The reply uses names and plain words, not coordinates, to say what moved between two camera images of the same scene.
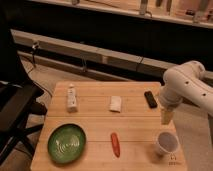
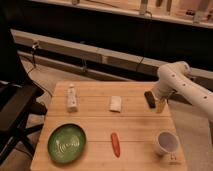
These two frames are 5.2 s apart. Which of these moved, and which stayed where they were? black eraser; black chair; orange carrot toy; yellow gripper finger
Moved: yellow gripper finger
Stayed: orange carrot toy; black chair; black eraser
